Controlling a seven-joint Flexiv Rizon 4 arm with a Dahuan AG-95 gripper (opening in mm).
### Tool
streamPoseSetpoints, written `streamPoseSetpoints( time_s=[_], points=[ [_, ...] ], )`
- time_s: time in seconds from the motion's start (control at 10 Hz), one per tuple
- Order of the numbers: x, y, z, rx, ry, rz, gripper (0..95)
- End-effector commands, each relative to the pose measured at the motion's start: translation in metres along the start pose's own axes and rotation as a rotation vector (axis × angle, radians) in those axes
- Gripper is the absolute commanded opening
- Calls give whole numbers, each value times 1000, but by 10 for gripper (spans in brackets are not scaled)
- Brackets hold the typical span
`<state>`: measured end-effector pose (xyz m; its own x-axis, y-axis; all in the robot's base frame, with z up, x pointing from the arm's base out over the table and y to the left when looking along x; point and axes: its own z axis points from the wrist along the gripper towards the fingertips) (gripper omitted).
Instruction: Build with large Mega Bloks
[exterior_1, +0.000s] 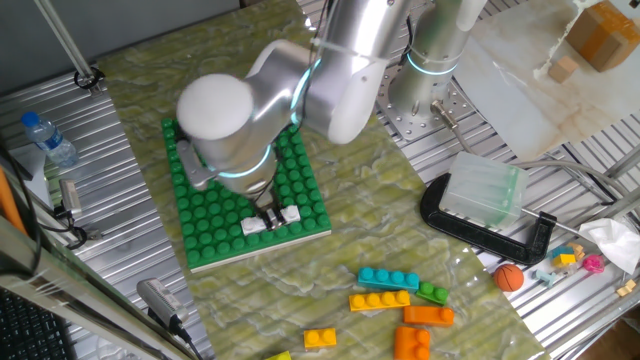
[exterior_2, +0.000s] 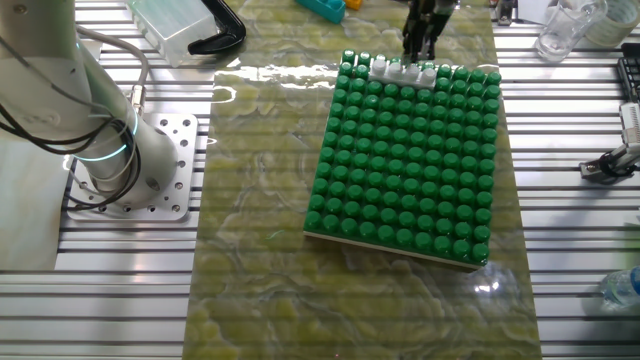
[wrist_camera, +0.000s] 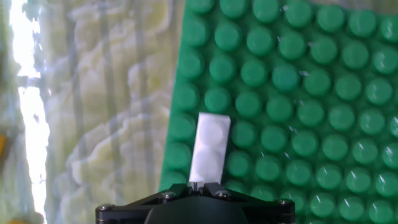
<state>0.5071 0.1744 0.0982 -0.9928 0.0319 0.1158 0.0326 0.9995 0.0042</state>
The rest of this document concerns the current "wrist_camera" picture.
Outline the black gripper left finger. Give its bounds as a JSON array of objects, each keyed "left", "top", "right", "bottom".
[{"left": 95, "top": 182, "right": 197, "bottom": 224}]

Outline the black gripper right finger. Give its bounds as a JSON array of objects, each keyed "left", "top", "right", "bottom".
[{"left": 195, "top": 182, "right": 295, "bottom": 224}]

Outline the white toy brick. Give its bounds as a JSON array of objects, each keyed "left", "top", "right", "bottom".
[{"left": 188, "top": 112, "right": 232, "bottom": 184}]

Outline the green marble pattern mat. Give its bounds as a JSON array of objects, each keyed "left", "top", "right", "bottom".
[{"left": 0, "top": 0, "right": 398, "bottom": 224}]

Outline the green studded baseplate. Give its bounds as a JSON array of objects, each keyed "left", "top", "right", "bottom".
[{"left": 159, "top": 0, "right": 398, "bottom": 224}]

